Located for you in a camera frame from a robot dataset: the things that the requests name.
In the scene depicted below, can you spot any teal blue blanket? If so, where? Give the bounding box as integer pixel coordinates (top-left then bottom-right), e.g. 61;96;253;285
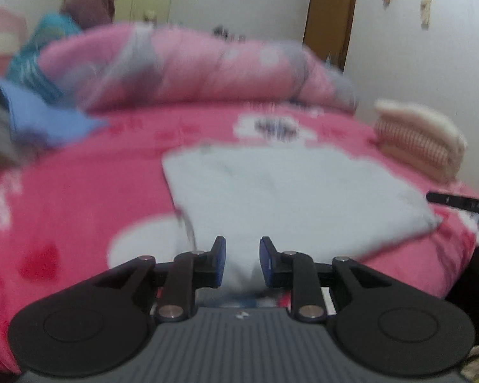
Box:
6;13;82;104

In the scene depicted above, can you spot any beige folded garment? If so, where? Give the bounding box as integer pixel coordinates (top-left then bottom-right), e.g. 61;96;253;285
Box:
380;143;456;184

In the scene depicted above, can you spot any brown wooden door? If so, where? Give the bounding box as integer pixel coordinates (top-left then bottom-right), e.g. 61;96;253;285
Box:
303;0;355;70

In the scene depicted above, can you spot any pile of mixed clothes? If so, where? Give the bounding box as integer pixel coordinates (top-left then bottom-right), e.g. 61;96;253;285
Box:
0;81;33;170

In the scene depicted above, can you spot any pink white headboard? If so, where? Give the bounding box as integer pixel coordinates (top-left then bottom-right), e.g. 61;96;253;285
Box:
0;7;27;75

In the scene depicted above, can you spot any pink grey rolled duvet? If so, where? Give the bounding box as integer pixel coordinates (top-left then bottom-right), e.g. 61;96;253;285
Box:
36;23;356;113

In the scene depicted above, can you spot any blue cloth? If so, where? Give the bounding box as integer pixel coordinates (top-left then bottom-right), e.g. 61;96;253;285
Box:
0;77;108;148

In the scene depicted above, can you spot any cream folded fleece garment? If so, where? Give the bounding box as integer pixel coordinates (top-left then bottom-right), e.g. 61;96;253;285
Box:
375;99;467;158

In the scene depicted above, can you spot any pink floral bed blanket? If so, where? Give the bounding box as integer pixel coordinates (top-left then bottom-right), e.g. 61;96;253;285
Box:
0;101;479;375

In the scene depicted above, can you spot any clutter behind duvet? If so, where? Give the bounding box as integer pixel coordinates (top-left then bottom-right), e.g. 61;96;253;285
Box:
212;25;247;42

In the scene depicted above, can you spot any white shirt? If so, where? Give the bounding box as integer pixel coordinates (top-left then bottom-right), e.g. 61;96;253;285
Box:
163;146;440;294

